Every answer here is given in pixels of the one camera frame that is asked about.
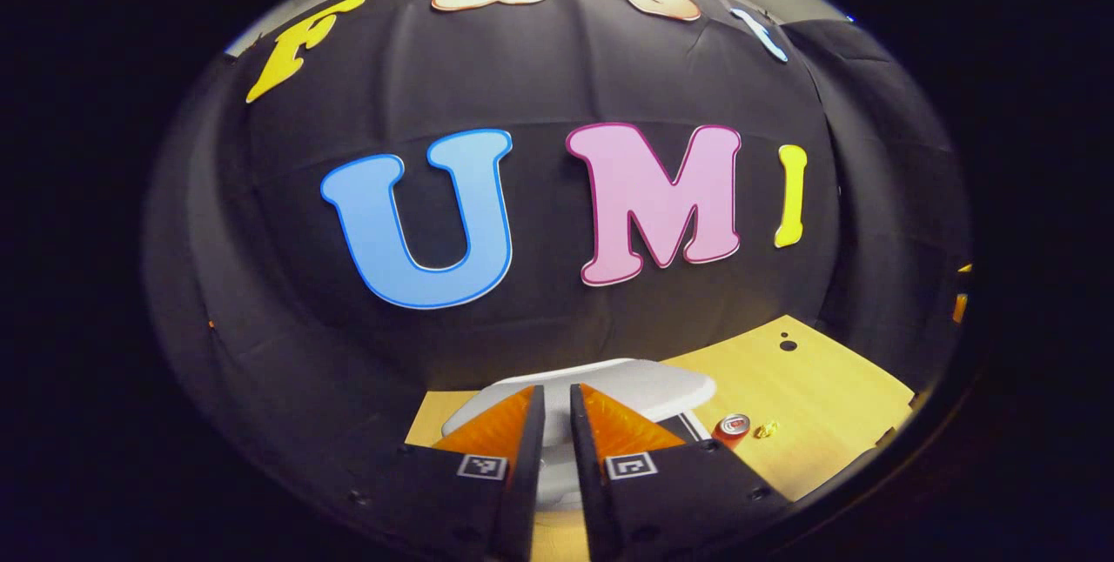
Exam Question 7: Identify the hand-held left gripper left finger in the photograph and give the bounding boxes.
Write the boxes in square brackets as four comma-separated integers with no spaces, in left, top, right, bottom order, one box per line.
[344,385,547,562]

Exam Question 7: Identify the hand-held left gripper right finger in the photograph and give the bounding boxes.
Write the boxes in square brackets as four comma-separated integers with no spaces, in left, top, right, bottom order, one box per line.
[570,384,791,562]

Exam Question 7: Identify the black backdrop cloth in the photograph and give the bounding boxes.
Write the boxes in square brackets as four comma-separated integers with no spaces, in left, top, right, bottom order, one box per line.
[144,0,974,493]

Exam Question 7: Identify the red pop can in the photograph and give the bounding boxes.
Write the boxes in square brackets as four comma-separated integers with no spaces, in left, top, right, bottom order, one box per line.
[713,413,752,450]

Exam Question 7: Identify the wooden desktop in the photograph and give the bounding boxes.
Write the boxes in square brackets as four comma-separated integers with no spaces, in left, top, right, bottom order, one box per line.
[405,315,916,562]

